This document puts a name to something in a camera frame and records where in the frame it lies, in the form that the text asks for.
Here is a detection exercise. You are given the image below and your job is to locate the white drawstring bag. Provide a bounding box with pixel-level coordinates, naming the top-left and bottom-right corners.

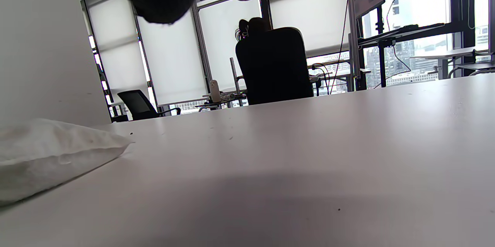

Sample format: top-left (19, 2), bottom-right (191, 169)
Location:
top-left (0, 119), bottom-right (134, 206)

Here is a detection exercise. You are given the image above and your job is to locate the black mesh office chair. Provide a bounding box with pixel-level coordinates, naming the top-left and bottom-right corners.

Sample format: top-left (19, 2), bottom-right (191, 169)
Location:
top-left (117, 90), bottom-right (181, 121)

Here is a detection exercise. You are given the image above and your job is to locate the white cylindrical device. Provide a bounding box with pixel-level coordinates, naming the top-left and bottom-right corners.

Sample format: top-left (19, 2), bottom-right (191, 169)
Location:
top-left (209, 80), bottom-right (222, 104)

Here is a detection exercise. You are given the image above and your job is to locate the white rolling cart dark top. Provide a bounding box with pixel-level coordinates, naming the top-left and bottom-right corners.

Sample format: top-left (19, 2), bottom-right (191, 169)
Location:
top-left (195, 92), bottom-right (248, 112)

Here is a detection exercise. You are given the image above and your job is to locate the white partition panel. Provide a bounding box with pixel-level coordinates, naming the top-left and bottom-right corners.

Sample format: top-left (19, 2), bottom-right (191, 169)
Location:
top-left (0, 0), bottom-right (113, 128)

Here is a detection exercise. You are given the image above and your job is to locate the black high-back office chair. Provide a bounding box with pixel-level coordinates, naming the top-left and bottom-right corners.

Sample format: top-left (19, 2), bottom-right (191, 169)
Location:
top-left (235, 27), bottom-right (314, 106)

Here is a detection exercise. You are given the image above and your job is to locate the white desk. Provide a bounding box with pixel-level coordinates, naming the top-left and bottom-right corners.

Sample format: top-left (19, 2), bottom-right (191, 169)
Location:
top-left (307, 60), bottom-right (372, 94)
top-left (410, 47), bottom-right (488, 80)

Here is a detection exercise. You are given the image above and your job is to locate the black standing desk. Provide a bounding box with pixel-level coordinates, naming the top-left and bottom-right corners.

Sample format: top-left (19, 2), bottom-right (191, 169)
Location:
top-left (358, 23), bottom-right (476, 89)

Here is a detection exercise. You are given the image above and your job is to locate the black cable tangle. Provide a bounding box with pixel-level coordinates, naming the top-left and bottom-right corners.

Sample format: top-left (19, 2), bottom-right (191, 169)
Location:
top-left (311, 63), bottom-right (334, 95)

